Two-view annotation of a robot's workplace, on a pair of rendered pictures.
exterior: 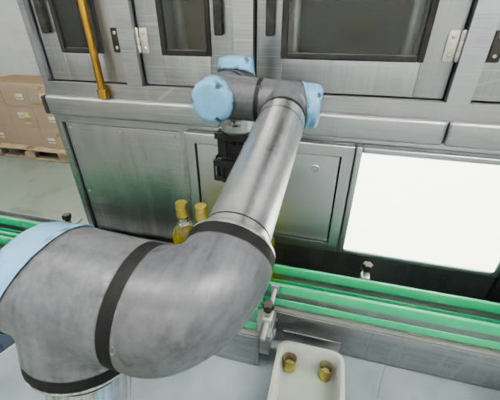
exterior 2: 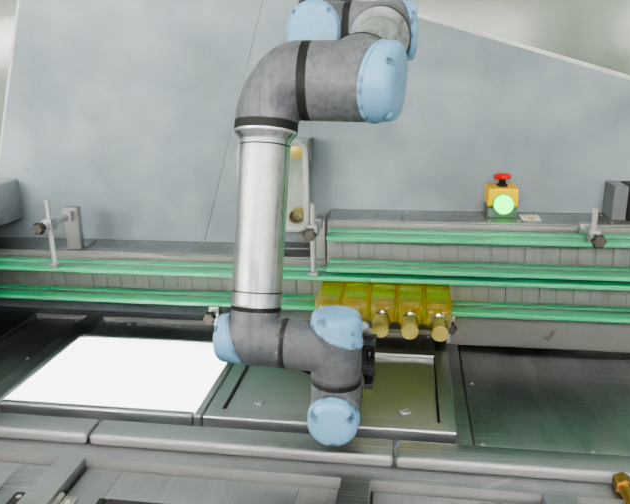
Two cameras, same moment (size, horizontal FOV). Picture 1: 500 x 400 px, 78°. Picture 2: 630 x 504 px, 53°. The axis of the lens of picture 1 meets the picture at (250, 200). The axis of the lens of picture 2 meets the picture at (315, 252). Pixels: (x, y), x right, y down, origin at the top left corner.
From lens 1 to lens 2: 0.81 m
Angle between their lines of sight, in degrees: 47
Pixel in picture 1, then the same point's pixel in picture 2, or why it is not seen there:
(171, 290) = (271, 68)
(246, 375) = (342, 197)
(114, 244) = (319, 89)
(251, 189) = (252, 167)
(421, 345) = (165, 252)
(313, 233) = not seen: hidden behind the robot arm
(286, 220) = not seen: hidden behind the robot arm
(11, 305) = (366, 43)
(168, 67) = not seen: outside the picture
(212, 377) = (378, 186)
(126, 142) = (580, 441)
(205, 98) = (339, 314)
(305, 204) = (278, 375)
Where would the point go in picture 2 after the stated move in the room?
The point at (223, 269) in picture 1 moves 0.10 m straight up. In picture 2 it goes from (251, 92) to (232, 94)
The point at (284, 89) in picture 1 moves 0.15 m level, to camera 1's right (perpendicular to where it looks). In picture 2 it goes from (250, 328) to (157, 347)
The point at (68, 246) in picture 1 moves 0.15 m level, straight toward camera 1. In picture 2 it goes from (344, 77) to (258, 8)
